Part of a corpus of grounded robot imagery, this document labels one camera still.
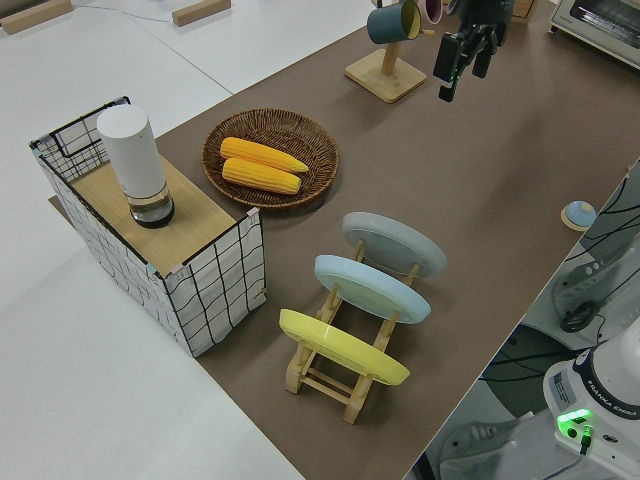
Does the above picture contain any white cylinder bottle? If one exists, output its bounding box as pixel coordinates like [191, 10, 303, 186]
[96, 104, 176, 230]

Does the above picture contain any wooden plate rack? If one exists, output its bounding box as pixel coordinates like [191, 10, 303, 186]
[284, 239, 421, 425]

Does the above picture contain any dark teal mug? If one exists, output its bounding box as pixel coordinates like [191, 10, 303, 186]
[366, 0, 424, 45]

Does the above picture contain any gray plate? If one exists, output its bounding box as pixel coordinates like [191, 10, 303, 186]
[341, 211, 448, 277]

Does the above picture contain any wooden cabinet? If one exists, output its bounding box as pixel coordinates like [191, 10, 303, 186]
[510, 0, 540, 24]

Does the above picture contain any pink mug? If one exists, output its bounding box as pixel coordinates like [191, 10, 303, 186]
[418, 0, 444, 25]

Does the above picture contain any wooden board lid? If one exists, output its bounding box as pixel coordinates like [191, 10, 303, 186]
[69, 159, 236, 266]

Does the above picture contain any white toaster oven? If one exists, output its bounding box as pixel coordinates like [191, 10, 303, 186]
[547, 0, 640, 71]

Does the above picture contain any blue call bell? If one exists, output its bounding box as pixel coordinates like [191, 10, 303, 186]
[559, 199, 596, 232]

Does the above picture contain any black coiled cable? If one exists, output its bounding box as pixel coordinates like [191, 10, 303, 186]
[559, 298, 609, 335]

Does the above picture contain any wooden mug tree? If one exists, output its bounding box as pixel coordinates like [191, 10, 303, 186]
[344, 0, 428, 105]

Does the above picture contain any light blue plate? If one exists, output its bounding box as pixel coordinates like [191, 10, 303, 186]
[313, 254, 432, 326]

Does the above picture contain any wire basket with grid liner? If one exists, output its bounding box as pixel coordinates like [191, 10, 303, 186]
[28, 94, 266, 359]

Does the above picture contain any wooden block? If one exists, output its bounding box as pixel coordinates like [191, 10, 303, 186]
[0, 0, 72, 35]
[171, 0, 233, 26]

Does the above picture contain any yellow corn cob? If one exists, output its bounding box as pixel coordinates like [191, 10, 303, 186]
[221, 157, 303, 196]
[219, 136, 310, 175]

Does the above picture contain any yellow plate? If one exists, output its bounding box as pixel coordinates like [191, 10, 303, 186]
[278, 308, 412, 387]

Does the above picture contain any round wicker basket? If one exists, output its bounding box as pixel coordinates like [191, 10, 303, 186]
[201, 108, 340, 210]

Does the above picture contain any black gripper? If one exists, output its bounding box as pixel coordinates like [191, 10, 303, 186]
[433, 0, 516, 104]

